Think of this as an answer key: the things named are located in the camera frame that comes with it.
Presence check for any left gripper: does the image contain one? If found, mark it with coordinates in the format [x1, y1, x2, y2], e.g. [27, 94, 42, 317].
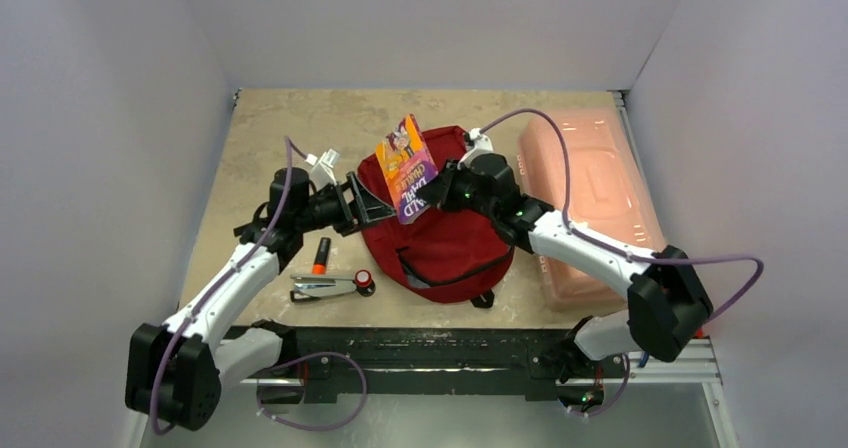
[295, 172, 395, 236]

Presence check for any purple Roald Dahl book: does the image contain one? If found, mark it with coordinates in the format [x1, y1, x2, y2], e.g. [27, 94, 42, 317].
[375, 114, 438, 225]

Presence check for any red backpack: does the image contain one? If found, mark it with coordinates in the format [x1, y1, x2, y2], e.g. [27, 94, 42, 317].
[357, 126, 514, 304]

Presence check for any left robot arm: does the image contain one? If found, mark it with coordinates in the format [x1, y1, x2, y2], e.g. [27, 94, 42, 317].
[124, 168, 395, 434]

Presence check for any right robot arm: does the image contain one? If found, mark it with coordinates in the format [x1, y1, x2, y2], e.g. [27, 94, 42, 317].
[416, 154, 713, 375]

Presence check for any orange highlighter marker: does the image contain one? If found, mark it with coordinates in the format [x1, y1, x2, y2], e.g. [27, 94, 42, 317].
[311, 237, 332, 275]

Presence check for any silver black stapler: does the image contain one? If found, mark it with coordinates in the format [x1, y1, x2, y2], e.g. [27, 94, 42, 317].
[290, 274, 358, 303]

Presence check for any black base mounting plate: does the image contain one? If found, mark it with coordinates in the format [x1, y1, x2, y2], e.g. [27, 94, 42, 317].
[248, 326, 624, 406]

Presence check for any pink plastic storage box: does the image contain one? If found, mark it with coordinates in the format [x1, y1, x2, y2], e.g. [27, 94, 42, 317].
[517, 107, 670, 312]

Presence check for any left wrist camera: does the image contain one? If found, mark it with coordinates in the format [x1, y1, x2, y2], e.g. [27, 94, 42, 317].
[305, 148, 340, 190]

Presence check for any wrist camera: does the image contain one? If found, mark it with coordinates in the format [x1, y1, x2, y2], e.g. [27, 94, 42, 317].
[305, 148, 340, 190]
[459, 128, 494, 167]

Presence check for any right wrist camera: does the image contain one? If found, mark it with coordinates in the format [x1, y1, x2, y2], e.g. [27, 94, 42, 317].
[459, 128, 494, 167]

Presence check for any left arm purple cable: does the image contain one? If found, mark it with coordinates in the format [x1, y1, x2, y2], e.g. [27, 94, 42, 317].
[148, 136, 370, 437]

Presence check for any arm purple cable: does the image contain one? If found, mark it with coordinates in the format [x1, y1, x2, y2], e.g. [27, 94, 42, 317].
[148, 136, 370, 437]
[479, 108, 766, 418]

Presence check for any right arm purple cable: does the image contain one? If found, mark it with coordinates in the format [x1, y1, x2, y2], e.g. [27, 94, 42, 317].
[479, 108, 766, 418]

